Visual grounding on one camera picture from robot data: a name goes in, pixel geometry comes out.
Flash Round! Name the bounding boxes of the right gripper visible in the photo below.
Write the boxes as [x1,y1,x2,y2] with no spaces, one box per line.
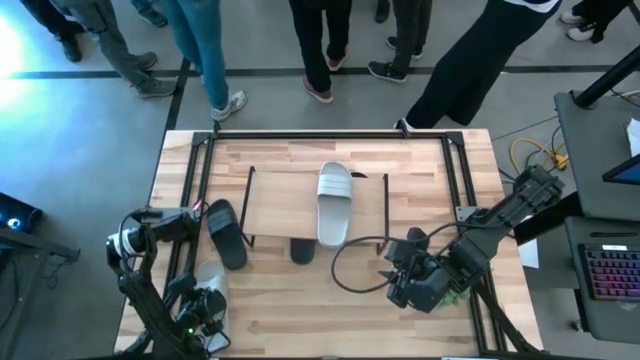
[378,227,454,315]

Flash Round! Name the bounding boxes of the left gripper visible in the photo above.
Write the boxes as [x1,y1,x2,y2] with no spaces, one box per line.
[173,288,228,346]

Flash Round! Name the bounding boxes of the grey rubber slide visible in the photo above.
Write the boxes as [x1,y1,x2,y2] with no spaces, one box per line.
[193,259,232,355]
[316,160,354,250]

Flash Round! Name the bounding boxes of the wooden shelf black metal frame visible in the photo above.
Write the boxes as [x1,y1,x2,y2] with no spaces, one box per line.
[238,166,392,256]

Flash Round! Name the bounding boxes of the green artificial plant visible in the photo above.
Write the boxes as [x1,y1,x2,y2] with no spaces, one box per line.
[438,287,472,310]

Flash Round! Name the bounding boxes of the white paper sheet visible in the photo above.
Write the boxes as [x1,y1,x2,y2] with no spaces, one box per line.
[517,238,542,270]

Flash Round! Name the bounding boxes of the black square bar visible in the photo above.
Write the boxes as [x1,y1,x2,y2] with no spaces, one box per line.
[513,192,585,247]

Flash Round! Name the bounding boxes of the black metal stand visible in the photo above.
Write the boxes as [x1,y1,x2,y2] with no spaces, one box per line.
[0,224,82,264]

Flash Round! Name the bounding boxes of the black box with blue light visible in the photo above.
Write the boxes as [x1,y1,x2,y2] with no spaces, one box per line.
[0,192,44,235]

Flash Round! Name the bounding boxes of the grey desk with keyboard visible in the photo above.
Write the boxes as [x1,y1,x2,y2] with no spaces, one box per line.
[563,215,640,346]

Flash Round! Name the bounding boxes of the backlit computer keyboard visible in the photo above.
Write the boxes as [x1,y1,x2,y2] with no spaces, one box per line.
[578,243,640,302]

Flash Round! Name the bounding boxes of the person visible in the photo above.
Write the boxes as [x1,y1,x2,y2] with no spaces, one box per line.
[394,0,564,130]
[132,0,249,123]
[19,0,84,64]
[288,0,354,105]
[559,0,635,45]
[367,0,434,84]
[49,0,177,100]

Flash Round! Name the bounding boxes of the grey desk with tablet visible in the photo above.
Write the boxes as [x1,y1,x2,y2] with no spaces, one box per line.
[553,89,640,224]

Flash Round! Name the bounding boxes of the black tablet screen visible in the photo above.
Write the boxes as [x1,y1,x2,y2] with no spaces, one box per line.
[601,153,640,187]

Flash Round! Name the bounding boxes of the white paper on desk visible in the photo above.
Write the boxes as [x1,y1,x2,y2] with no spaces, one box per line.
[626,117,640,158]

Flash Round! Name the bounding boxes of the black round pole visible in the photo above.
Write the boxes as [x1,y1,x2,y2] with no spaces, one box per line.
[573,45,640,110]

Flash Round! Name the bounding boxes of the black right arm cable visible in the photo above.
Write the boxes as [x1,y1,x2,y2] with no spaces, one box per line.
[331,222,454,295]

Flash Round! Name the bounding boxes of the grey metal bracket plate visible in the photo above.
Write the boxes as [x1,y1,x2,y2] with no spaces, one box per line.
[454,205,481,223]

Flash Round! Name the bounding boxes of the black aluminium table frame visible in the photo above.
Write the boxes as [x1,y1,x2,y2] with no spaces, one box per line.
[119,119,546,359]

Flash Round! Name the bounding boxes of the yellow cable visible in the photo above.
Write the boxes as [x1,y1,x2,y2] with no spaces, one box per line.
[508,137,570,174]

